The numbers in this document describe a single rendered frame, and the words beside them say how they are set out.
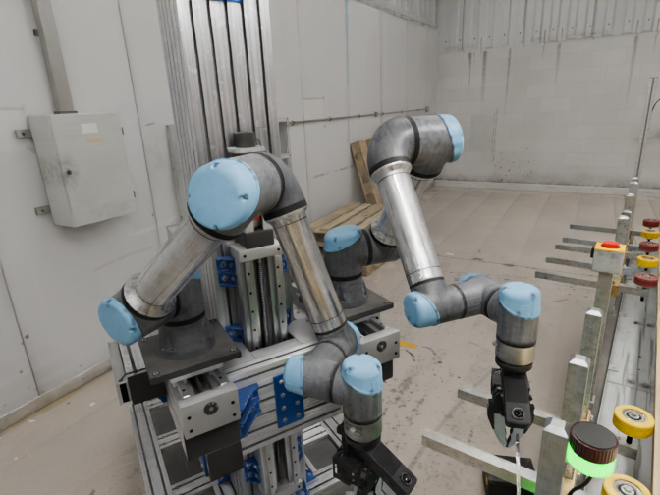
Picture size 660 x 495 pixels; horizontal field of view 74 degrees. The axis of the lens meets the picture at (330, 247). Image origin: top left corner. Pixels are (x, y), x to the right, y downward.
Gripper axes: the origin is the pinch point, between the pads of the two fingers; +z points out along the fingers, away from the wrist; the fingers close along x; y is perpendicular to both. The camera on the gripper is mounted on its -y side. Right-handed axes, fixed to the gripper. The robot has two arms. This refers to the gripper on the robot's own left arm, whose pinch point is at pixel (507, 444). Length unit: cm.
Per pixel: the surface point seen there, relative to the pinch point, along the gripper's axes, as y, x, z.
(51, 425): 68, 224, 93
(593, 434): -22.5, -7.8, -23.5
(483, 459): 3.0, 4.1, 7.7
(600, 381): 63, -37, 23
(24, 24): 121, 233, -117
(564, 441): -22.9, -4.0, -21.9
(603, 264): 48, -28, -25
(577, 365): 1.0, -11.2, -20.2
